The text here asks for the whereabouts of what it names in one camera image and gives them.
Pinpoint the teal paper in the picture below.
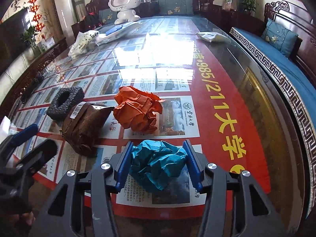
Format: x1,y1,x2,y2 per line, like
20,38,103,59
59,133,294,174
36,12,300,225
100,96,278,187
129,140,187,193

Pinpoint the brown bag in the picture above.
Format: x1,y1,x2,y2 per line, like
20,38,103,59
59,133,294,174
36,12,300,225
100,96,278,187
61,102,114,157

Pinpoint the red paper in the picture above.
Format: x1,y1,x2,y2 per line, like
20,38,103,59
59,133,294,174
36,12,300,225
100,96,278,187
113,86,164,134

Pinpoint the person left hand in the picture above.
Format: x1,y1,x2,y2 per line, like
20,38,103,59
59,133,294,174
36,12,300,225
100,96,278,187
8,211,36,226

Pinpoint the white tissue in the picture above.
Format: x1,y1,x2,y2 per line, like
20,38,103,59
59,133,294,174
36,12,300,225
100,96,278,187
0,116,11,143

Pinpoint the black remote on table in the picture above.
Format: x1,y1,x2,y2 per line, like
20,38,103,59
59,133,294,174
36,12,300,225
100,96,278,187
20,72,44,104

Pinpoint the dark wooden tv cabinet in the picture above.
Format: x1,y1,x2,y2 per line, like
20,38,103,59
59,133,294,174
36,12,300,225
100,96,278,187
1,38,68,120

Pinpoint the black television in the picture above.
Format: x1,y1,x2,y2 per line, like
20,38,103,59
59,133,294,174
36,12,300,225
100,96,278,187
0,8,31,74

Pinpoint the green plant in vase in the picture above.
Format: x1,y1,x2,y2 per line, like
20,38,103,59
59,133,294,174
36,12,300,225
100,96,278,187
21,26,41,57

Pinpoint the red chinese knot ornament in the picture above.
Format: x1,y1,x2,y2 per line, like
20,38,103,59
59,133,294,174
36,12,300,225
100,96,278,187
28,0,46,32

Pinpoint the white printed plastic bag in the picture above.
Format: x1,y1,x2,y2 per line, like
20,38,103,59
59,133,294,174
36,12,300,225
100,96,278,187
68,30,99,59

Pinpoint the white blue plastic package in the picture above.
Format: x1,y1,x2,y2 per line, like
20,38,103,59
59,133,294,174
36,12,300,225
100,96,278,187
95,22,141,46

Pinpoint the small white packet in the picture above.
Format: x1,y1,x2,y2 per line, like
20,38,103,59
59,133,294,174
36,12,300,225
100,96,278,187
196,32,231,43

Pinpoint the dark wooden armchair left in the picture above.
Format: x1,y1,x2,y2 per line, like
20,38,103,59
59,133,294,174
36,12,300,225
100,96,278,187
71,0,144,39

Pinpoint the white floor air conditioner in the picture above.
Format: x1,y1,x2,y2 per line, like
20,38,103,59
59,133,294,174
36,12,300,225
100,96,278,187
54,0,77,46

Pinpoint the blue cushioned wooden sofa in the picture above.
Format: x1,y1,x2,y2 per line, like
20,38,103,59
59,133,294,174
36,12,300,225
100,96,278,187
230,1,315,213

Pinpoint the blue pillow far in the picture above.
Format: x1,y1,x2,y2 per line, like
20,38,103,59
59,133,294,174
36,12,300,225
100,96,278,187
261,18,298,57

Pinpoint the white toy robot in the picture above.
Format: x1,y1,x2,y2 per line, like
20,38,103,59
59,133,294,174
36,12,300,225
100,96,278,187
108,0,141,25

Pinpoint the potted green plant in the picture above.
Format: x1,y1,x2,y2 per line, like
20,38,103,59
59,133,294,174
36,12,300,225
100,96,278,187
242,0,257,15

